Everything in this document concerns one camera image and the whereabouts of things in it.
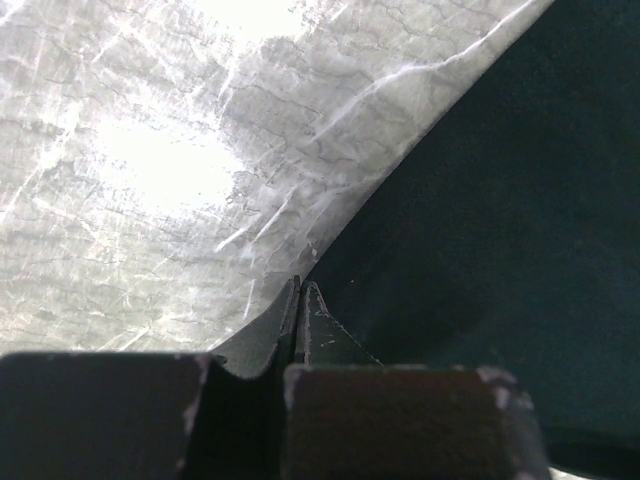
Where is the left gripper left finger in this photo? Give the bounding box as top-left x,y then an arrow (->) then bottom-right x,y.
214,276 -> 300,379

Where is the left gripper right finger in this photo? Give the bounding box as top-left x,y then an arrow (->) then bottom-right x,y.
294,281 -> 382,366

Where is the black t-shirt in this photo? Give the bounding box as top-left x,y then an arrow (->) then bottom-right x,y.
309,1 -> 639,479

